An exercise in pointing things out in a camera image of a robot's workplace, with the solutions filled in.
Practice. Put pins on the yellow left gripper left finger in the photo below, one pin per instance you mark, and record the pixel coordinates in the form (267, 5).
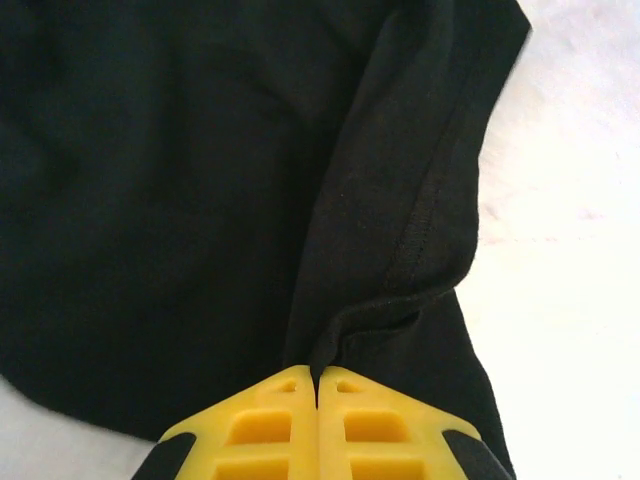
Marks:
(260, 435)

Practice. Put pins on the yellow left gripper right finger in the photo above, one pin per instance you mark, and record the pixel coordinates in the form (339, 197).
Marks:
(380, 435)

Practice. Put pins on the black printed t-shirt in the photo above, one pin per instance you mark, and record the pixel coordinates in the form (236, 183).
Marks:
(175, 175)

